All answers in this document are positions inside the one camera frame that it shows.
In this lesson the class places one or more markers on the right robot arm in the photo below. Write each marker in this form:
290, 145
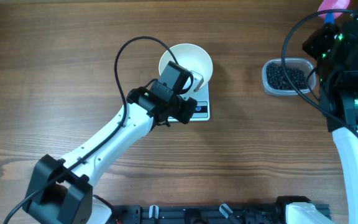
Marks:
336, 52

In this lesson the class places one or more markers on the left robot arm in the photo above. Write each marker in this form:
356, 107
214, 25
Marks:
61, 190

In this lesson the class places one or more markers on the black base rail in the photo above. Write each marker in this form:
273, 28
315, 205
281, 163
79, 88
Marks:
134, 214

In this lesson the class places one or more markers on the black beans in container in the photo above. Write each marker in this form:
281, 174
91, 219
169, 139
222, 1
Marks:
277, 79

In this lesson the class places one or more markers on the white digital kitchen scale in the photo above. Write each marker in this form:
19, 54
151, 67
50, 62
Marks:
202, 110

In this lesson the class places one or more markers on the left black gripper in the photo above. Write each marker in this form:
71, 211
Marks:
190, 84

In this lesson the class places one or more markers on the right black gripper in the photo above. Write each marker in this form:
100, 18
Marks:
314, 43

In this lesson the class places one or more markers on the clear plastic container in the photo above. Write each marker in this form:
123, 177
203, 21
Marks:
303, 64

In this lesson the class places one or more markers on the white bowl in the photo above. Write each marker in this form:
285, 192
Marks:
193, 57

